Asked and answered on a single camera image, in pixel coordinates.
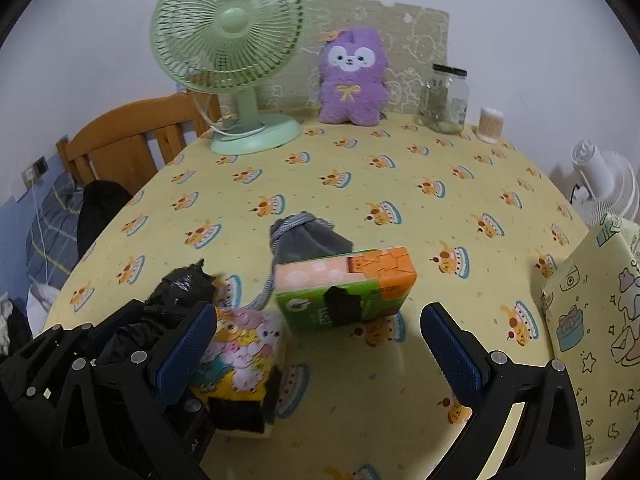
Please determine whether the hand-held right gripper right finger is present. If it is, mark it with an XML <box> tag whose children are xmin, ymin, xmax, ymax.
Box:
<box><xmin>420</xmin><ymin>301</ymin><xmax>586</xmax><ymax>480</ymax></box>

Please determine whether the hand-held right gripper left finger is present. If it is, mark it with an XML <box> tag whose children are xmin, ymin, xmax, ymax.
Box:
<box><xmin>47</xmin><ymin>301</ymin><xmax>218</xmax><ymax>480</ymax></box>

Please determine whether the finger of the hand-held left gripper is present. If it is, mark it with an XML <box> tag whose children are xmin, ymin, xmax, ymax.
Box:
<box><xmin>87</xmin><ymin>300</ymin><xmax>147</xmax><ymax>357</ymax></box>
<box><xmin>167</xmin><ymin>392</ymin><xmax>217</xmax><ymax>466</ymax></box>

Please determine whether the colourful cartoon tissue pack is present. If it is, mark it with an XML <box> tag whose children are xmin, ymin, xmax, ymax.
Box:
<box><xmin>187</xmin><ymin>307</ymin><xmax>288</xmax><ymax>436</ymax></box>

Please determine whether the black plastic bag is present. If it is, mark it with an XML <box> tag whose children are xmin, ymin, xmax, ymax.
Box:
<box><xmin>95</xmin><ymin>259</ymin><xmax>223</xmax><ymax>376</ymax></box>

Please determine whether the green and orange tissue pack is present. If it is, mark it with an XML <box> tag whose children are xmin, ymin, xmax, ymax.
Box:
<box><xmin>275</xmin><ymin>246</ymin><xmax>418</xmax><ymax>337</ymax></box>

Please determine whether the yellow-green printed storage box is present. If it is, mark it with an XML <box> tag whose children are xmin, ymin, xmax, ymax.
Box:
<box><xmin>541</xmin><ymin>212</ymin><xmax>640</xmax><ymax>468</ymax></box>

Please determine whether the black cloth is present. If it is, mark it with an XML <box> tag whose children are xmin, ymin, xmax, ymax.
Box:
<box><xmin>76</xmin><ymin>180</ymin><xmax>133</xmax><ymax>261</ymax></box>

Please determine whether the blue plaid bedding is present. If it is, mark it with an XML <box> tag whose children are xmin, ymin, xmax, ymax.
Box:
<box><xmin>0</xmin><ymin>170</ymin><xmax>86</xmax><ymax>291</ymax></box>

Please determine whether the wooden chair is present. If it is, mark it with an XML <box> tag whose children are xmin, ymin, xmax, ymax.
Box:
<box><xmin>55</xmin><ymin>91</ymin><xmax>223</xmax><ymax>196</ymax></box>

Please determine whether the yellow printed tablecloth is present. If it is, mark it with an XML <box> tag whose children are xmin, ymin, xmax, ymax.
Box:
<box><xmin>42</xmin><ymin>110</ymin><xmax>601</xmax><ymax>480</ymax></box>

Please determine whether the white fan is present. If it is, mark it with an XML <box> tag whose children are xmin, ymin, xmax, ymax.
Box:
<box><xmin>550</xmin><ymin>140</ymin><xmax>640</xmax><ymax>228</ymax></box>

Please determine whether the cotton swab container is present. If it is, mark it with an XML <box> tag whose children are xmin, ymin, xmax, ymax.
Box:
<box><xmin>476</xmin><ymin>106</ymin><xmax>503</xmax><ymax>143</ymax></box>

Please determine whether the glass jar with dark lid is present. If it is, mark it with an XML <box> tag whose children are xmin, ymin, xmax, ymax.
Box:
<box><xmin>425</xmin><ymin>63</ymin><xmax>472</xmax><ymax>135</ymax></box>

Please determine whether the small clear glass bottle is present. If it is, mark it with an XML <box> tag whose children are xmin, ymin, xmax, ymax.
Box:
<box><xmin>419</xmin><ymin>82</ymin><xmax>435</xmax><ymax>123</ymax></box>

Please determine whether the purple plush toy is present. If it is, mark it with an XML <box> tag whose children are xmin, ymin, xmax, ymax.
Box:
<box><xmin>317</xmin><ymin>27</ymin><xmax>392</xmax><ymax>126</ymax></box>

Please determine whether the green printed board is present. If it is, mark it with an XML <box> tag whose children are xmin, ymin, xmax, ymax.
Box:
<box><xmin>255</xmin><ymin>0</ymin><xmax>450</xmax><ymax>115</ymax></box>

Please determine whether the green desk fan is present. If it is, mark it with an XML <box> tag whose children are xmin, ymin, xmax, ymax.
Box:
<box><xmin>150</xmin><ymin>0</ymin><xmax>308</xmax><ymax>157</ymax></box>

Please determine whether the white cable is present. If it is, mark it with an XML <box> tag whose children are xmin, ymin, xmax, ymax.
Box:
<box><xmin>27</xmin><ymin>180</ymin><xmax>66</xmax><ymax>281</ymax></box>

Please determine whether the grey drawstring pouch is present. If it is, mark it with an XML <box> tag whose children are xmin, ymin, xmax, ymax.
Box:
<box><xmin>242</xmin><ymin>211</ymin><xmax>356</xmax><ymax>311</ymax></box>

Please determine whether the wall socket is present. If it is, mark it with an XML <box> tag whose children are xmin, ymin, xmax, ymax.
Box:
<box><xmin>21</xmin><ymin>156</ymin><xmax>48</xmax><ymax>181</ymax></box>

